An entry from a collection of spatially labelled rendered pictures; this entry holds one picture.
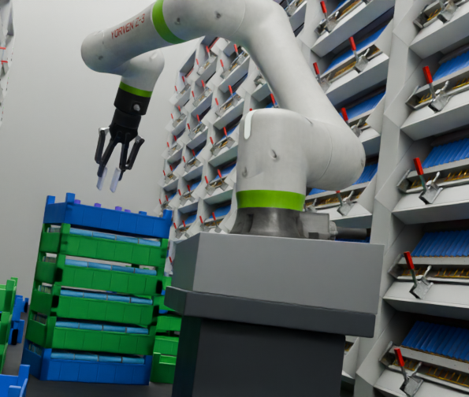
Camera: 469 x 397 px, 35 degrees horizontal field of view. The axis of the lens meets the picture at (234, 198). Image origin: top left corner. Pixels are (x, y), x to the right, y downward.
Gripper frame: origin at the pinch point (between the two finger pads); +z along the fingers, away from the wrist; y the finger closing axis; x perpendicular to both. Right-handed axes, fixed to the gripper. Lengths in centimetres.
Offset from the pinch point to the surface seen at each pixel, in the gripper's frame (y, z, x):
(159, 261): 13.8, 14.4, -19.7
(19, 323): -3, 68, 35
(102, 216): -4.5, 5.5, -15.6
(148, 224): 9.0, 5.6, -15.6
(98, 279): -3.0, 20.5, -22.5
